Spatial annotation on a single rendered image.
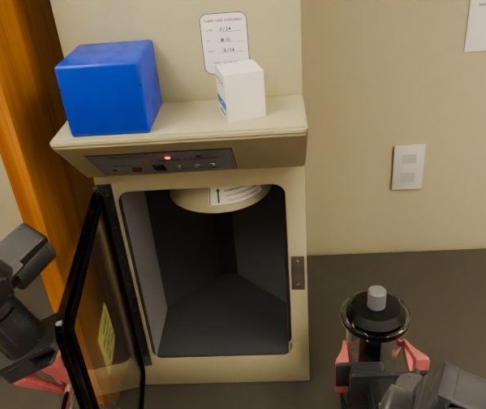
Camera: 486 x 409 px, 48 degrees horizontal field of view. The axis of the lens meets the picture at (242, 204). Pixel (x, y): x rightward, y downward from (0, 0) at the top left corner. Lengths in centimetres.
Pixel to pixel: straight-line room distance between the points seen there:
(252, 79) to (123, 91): 15
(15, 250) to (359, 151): 83
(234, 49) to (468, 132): 73
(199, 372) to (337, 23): 74
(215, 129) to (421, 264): 83
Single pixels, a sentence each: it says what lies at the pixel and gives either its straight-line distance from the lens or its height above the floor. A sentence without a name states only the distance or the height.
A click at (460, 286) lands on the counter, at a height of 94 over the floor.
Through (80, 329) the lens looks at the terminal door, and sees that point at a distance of 68.
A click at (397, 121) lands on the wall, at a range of 129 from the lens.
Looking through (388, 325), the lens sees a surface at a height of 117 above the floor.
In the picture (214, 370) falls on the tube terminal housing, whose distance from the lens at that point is 109.
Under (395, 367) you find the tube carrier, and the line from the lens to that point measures 95.
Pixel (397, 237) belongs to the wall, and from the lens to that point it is 145.
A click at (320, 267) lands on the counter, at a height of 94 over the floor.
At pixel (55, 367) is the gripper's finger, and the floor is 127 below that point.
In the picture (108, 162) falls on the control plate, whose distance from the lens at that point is 76.
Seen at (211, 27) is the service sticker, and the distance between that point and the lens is 75.
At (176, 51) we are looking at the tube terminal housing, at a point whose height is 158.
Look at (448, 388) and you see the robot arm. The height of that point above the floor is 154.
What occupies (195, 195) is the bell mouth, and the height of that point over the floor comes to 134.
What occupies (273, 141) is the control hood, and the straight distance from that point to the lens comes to 69.
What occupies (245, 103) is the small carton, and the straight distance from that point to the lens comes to 69.
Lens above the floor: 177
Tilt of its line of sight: 31 degrees down
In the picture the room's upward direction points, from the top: 5 degrees counter-clockwise
